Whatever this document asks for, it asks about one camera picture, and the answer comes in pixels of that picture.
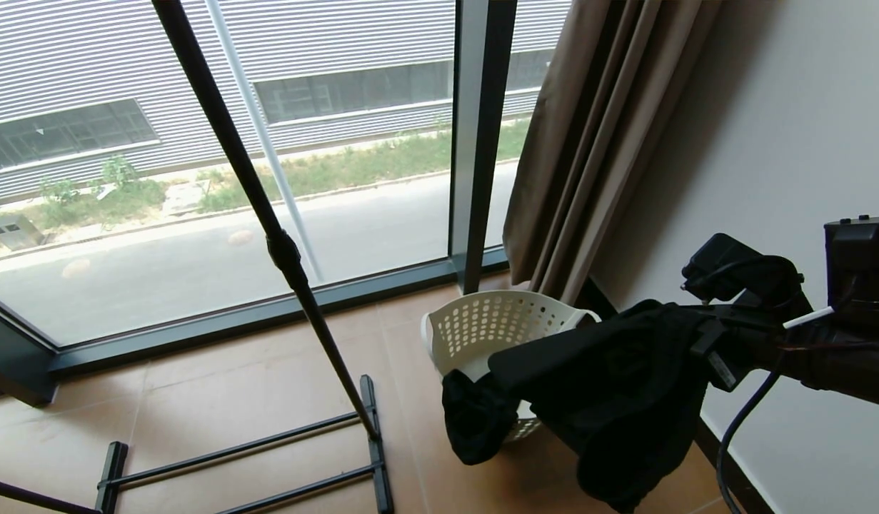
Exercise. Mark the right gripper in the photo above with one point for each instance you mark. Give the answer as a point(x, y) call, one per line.
point(760, 343)

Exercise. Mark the black garment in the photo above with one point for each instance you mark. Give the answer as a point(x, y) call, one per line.
point(625, 400)

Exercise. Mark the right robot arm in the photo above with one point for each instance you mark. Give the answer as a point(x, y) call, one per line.
point(860, 271)

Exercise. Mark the white laundry basket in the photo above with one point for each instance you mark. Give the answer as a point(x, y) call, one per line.
point(482, 321)

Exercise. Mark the heap of clothes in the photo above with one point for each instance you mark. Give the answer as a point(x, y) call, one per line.
point(475, 421)

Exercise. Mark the black clothes rack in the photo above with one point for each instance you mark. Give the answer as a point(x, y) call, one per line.
point(285, 253)

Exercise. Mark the brown curtain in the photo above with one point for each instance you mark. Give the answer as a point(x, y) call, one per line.
point(589, 143)

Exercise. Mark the window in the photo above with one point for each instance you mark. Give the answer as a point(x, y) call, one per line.
point(489, 143)

